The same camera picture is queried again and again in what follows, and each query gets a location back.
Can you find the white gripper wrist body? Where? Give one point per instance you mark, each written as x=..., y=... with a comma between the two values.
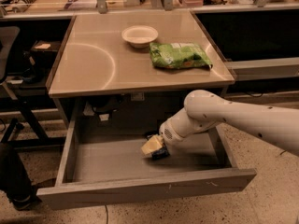
x=170, y=132

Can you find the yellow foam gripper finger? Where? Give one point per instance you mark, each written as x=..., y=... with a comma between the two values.
x=154, y=144

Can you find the dark blue rxbar wrapper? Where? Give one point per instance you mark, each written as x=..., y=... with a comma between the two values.
x=160, y=153

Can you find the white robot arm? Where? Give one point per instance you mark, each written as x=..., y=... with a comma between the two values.
x=204, y=110

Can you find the grey open drawer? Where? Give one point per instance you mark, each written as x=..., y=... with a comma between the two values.
x=102, y=162

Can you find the grey counter cabinet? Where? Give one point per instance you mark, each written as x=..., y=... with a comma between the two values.
x=96, y=60

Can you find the green chip bag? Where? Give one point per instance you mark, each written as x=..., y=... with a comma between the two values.
x=178, y=56

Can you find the white paper bowl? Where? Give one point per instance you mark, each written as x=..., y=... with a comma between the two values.
x=139, y=36

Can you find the black box with label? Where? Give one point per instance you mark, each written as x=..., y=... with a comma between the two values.
x=45, y=49

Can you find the dark object lower left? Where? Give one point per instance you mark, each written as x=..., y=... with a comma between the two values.
x=14, y=180

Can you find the black office chair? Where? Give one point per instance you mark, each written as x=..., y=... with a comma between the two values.
x=8, y=36

